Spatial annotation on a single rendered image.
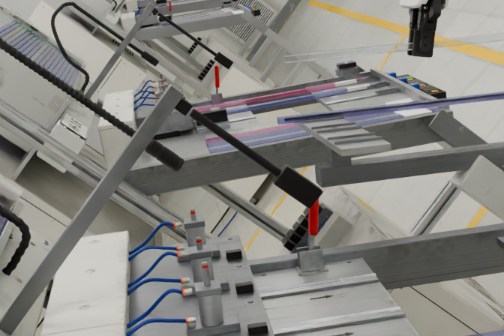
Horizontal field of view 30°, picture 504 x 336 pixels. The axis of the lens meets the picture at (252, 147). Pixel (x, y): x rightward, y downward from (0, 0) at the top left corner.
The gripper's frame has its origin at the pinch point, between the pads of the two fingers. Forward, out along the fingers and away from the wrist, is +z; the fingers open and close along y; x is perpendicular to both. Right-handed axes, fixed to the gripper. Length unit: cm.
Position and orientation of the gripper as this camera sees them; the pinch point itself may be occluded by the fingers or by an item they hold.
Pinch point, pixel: (421, 43)
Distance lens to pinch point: 147.4
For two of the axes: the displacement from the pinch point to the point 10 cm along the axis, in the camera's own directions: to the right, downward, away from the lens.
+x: 9.9, 0.6, 1.6
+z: -0.8, 9.9, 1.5
